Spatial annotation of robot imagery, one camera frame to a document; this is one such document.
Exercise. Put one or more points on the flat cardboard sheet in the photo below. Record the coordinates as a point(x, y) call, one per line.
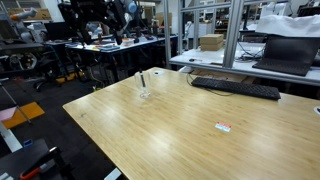
point(226, 76)

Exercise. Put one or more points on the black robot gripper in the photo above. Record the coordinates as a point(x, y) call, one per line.
point(100, 11)

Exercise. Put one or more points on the white workbench shelf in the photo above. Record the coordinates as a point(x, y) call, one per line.
point(213, 58)

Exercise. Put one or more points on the white round table grommet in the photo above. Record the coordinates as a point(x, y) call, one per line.
point(317, 110)

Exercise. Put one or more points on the pink paper sheet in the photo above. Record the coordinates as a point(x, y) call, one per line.
point(6, 114)

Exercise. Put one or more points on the clear plastic cup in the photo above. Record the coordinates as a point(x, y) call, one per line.
point(143, 90)

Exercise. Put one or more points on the black steering wheel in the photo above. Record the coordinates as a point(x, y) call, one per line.
point(22, 61)

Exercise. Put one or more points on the black monitor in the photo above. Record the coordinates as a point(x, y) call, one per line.
point(60, 30)

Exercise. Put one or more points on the small blue block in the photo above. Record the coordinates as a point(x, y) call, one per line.
point(27, 143)

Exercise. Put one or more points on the white orange bowl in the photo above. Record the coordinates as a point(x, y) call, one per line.
point(127, 41)

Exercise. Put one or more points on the grey tripod leg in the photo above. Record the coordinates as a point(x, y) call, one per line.
point(15, 101)

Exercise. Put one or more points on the blue book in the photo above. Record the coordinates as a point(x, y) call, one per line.
point(109, 48)

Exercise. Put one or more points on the red white sticker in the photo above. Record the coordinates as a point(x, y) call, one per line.
point(223, 126)

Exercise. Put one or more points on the cluttered background table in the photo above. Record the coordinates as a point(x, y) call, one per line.
point(133, 45)

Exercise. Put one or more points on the black marker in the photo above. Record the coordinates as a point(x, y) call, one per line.
point(142, 80)

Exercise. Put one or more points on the black office chair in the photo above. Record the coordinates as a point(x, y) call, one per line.
point(46, 71)

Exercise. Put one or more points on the small white disc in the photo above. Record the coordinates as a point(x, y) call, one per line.
point(158, 72)

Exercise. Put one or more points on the wide aluminium frame post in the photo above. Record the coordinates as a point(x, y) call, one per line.
point(231, 33)

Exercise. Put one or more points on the white orange background robot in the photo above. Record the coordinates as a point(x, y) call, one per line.
point(25, 14)

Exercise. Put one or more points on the black computer keyboard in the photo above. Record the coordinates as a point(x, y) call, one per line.
point(236, 87)

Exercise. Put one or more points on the white cloth cover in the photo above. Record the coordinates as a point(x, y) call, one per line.
point(290, 26)

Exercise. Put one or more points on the black laptop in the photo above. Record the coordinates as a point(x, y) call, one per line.
point(286, 56)

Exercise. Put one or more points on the thin aluminium frame post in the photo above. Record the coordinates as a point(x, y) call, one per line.
point(167, 30)

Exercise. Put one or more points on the orange floor mat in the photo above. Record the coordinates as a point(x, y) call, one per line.
point(25, 115)

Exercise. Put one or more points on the large cardboard box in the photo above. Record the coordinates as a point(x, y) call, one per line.
point(212, 38)

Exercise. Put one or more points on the flat cardboard box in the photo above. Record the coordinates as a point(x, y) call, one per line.
point(211, 47)

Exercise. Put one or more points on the black equipment case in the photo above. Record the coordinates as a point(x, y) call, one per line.
point(26, 158)

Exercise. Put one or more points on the yellow floor object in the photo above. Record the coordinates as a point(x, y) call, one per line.
point(68, 77)

